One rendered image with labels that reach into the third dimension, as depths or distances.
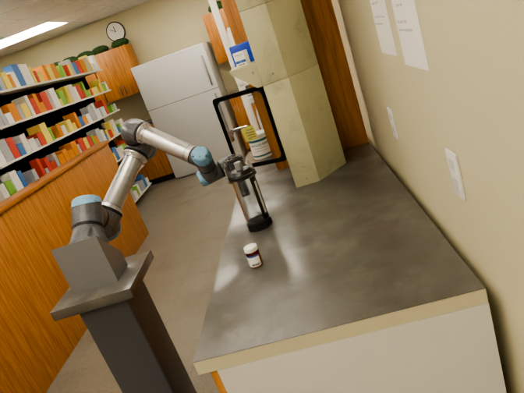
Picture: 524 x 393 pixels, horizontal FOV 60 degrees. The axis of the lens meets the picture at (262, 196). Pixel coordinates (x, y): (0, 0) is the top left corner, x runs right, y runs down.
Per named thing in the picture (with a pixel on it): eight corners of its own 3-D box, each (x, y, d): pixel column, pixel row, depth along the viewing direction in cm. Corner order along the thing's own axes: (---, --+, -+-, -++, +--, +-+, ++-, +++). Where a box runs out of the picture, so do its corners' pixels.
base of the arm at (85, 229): (59, 249, 170) (58, 226, 174) (83, 260, 183) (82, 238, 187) (96, 238, 168) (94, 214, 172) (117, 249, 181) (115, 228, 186)
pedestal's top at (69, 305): (54, 321, 167) (49, 313, 166) (86, 277, 198) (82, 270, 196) (134, 297, 164) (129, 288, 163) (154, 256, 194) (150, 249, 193)
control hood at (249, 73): (265, 78, 219) (258, 58, 216) (263, 86, 189) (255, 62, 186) (242, 86, 221) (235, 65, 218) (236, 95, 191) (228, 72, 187)
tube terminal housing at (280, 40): (341, 153, 230) (296, -4, 206) (350, 171, 200) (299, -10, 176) (294, 168, 234) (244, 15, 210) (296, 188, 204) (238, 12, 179)
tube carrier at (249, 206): (275, 222, 172) (256, 170, 165) (249, 232, 170) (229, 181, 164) (269, 214, 182) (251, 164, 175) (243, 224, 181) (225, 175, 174)
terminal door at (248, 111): (288, 160, 232) (263, 84, 219) (237, 170, 246) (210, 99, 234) (288, 160, 232) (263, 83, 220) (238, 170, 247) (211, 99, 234)
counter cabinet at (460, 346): (384, 245, 322) (352, 125, 294) (539, 561, 130) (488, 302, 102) (294, 270, 332) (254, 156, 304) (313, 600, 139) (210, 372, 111)
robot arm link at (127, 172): (75, 228, 187) (128, 120, 208) (92, 241, 201) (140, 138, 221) (100, 235, 184) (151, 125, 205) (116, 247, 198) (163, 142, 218)
